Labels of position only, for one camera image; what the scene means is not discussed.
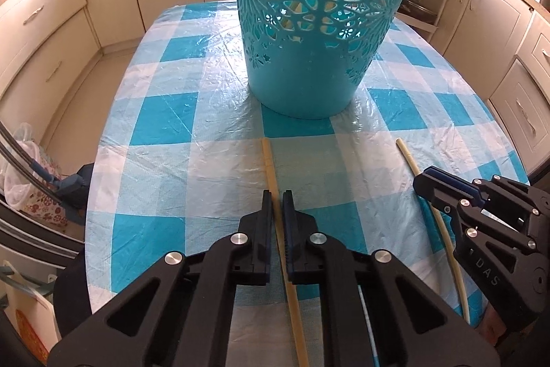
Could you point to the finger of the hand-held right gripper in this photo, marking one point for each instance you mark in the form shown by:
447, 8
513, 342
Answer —
451, 180
466, 210

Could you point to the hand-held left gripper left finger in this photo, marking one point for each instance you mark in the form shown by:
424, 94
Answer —
267, 229

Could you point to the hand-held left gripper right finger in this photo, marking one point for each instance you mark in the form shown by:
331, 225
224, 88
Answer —
288, 238

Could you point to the single beige chopstick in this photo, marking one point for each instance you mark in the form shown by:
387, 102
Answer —
270, 169
407, 157

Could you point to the teal cutout plastic basket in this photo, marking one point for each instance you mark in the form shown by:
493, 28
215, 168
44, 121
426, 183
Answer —
300, 83

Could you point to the blue checkered plastic tablecloth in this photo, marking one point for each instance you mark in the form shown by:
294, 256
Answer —
172, 135

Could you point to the dark cooking pot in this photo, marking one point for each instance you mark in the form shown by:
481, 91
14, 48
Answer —
423, 8

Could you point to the blue plastic tool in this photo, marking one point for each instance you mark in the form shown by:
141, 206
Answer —
71, 186

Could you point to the white bag with red print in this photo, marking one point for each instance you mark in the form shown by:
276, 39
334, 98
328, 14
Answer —
30, 307

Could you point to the white plastic bag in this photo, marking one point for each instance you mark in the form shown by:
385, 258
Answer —
21, 186

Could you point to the curved metal rails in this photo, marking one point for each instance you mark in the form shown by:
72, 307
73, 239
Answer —
23, 163

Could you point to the cream drawer cabinet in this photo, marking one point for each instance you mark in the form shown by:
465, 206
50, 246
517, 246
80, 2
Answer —
43, 49

